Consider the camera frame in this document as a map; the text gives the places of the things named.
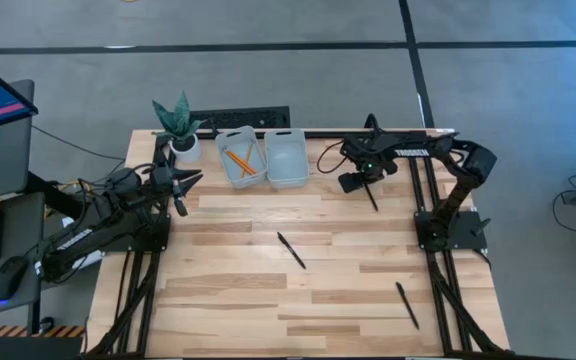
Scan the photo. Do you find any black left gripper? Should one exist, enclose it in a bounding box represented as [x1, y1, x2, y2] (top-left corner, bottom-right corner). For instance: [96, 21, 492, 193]
[145, 163, 204, 199]

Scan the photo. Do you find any black pen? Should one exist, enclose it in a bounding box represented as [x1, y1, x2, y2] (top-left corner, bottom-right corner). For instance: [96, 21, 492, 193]
[361, 179, 380, 213]
[395, 281, 421, 331]
[276, 230, 307, 270]

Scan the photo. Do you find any grey plastic bin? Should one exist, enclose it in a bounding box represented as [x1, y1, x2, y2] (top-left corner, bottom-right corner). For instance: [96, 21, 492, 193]
[214, 124, 270, 191]
[263, 128, 311, 190]

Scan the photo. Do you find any potted snake plant white pot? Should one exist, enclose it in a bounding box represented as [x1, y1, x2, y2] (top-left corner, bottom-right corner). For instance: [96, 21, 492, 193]
[151, 90, 205, 164]

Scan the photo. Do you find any black perforated panel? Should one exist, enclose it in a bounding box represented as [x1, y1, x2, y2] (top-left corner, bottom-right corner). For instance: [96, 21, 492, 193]
[190, 105, 292, 131]

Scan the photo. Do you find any white box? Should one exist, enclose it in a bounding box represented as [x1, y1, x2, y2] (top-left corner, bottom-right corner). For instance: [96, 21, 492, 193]
[62, 215, 105, 271]

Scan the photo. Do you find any grey desk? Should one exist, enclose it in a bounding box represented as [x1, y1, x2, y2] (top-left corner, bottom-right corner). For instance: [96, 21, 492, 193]
[0, 192, 48, 322]

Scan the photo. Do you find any grey-framed light blue monitor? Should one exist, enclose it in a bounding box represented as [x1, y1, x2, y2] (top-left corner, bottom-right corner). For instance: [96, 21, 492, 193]
[0, 78, 36, 204]

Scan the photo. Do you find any black computer mouse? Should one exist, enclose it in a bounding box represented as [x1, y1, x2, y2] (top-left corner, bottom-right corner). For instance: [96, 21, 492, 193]
[0, 255, 30, 304]

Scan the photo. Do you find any hazard-striped strip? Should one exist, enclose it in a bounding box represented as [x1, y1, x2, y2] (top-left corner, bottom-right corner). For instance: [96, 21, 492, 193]
[0, 323, 86, 340]

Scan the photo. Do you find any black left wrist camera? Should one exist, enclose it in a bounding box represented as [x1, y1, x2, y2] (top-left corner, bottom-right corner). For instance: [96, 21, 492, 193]
[171, 182, 190, 218]

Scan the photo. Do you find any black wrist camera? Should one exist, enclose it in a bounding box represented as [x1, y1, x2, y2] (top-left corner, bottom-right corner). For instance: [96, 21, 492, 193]
[337, 171, 365, 195]
[171, 182, 190, 218]

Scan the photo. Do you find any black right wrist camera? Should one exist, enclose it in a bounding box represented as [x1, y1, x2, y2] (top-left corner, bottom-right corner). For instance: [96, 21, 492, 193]
[337, 171, 365, 195]

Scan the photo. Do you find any black power cable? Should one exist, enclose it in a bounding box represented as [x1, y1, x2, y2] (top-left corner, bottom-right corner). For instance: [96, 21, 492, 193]
[364, 113, 384, 136]

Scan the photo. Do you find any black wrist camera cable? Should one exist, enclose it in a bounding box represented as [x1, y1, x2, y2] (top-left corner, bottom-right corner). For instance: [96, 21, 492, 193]
[316, 138, 347, 175]

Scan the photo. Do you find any black aluminium table frame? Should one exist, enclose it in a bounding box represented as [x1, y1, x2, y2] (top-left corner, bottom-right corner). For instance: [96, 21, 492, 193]
[82, 128, 517, 359]

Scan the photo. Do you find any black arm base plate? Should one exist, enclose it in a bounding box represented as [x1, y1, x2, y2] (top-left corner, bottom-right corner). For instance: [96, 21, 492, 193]
[414, 208, 492, 252]
[98, 212, 172, 254]

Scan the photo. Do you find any black floor cable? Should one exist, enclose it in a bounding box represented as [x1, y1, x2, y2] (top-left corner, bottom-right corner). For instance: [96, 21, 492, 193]
[31, 124, 127, 163]

